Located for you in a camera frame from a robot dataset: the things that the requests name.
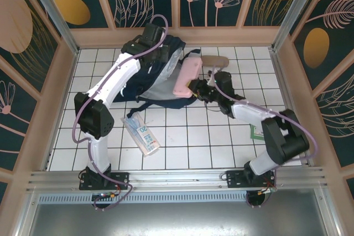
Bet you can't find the navy blue backpack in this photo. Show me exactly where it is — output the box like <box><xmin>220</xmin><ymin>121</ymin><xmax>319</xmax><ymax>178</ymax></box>
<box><xmin>112</xmin><ymin>34</ymin><xmax>202</xmax><ymax>120</ymax></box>

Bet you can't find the aluminium frame post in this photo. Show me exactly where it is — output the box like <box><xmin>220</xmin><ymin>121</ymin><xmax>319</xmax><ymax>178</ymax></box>
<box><xmin>21</xmin><ymin>0</ymin><xmax>80</xmax><ymax>56</ymax></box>
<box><xmin>270</xmin><ymin>0</ymin><xmax>325</xmax><ymax>52</ymax></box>

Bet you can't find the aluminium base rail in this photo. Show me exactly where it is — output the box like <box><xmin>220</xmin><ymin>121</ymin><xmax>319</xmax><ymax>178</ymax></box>
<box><xmin>26</xmin><ymin>166</ymin><xmax>327</xmax><ymax>192</ymax></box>

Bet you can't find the aluminium side rail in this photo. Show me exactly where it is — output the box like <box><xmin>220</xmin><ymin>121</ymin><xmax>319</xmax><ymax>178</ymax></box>
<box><xmin>268</xmin><ymin>47</ymin><xmax>310</xmax><ymax>168</ymax></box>

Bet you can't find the slotted metal vent strip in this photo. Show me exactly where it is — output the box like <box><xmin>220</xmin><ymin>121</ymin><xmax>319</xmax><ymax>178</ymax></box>
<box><xmin>37</xmin><ymin>193</ymin><xmax>319</xmax><ymax>204</ymax></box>

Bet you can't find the clear plastic pen pack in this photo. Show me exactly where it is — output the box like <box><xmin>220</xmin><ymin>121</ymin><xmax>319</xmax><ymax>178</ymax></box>
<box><xmin>121</xmin><ymin>113</ymin><xmax>162</xmax><ymax>157</ymax></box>

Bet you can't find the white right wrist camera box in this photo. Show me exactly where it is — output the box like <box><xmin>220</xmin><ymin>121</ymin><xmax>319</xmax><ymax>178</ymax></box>
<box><xmin>208</xmin><ymin>66</ymin><xmax>219</xmax><ymax>82</ymax></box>

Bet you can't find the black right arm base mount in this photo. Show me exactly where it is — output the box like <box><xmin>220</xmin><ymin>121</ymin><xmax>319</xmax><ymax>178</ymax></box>
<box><xmin>225</xmin><ymin>169</ymin><xmax>277</xmax><ymax>191</ymax></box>

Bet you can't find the tan glasses case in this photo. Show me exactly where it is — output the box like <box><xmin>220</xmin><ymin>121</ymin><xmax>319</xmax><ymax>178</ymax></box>
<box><xmin>200</xmin><ymin>55</ymin><xmax>231</xmax><ymax>69</ymax></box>

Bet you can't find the pink pencil case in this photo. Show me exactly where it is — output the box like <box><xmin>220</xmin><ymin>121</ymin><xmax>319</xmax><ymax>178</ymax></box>
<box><xmin>172</xmin><ymin>57</ymin><xmax>204</xmax><ymax>99</ymax></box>

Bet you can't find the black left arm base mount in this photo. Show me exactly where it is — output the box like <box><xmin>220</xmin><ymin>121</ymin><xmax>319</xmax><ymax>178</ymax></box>
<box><xmin>79</xmin><ymin>171</ymin><xmax>131</xmax><ymax>191</ymax></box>

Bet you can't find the small wired circuit board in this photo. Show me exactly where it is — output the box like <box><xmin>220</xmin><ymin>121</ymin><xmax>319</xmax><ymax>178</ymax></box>
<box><xmin>92</xmin><ymin>191</ymin><xmax>118</xmax><ymax>201</ymax></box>
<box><xmin>257</xmin><ymin>187</ymin><xmax>278</xmax><ymax>196</ymax></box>

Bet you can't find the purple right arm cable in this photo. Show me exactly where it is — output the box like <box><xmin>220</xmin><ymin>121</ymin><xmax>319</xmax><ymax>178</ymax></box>
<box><xmin>207</xmin><ymin>66</ymin><xmax>319</xmax><ymax>208</ymax></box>

